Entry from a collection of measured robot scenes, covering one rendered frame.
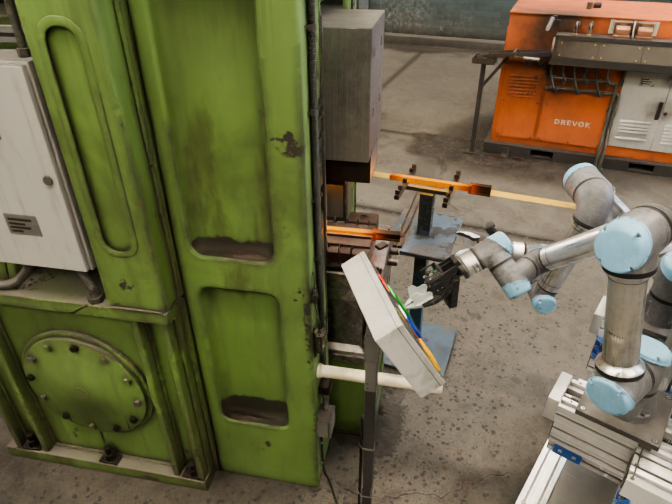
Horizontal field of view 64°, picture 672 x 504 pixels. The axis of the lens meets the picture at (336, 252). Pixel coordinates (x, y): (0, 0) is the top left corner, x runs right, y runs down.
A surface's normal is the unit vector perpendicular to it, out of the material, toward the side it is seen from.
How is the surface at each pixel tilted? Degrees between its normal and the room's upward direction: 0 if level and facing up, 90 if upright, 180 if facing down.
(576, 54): 90
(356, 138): 90
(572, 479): 0
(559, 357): 0
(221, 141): 89
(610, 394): 97
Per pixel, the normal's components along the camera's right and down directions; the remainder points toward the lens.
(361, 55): -0.19, 0.54
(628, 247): -0.79, 0.23
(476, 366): -0.01, -0.83
